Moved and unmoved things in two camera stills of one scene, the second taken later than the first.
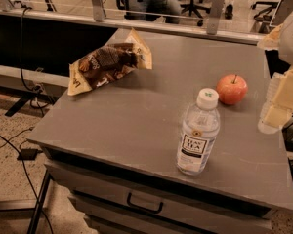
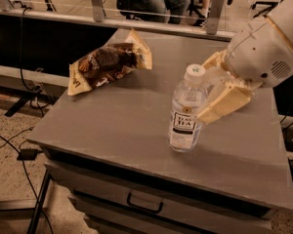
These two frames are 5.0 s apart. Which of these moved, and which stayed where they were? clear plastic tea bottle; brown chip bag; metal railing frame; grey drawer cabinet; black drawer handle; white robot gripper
Moved: clear plastic tea bottle; white robot gripper
Stayed: metal railing frame; grey drawer cabinet; black drawer handle; brown chip bag
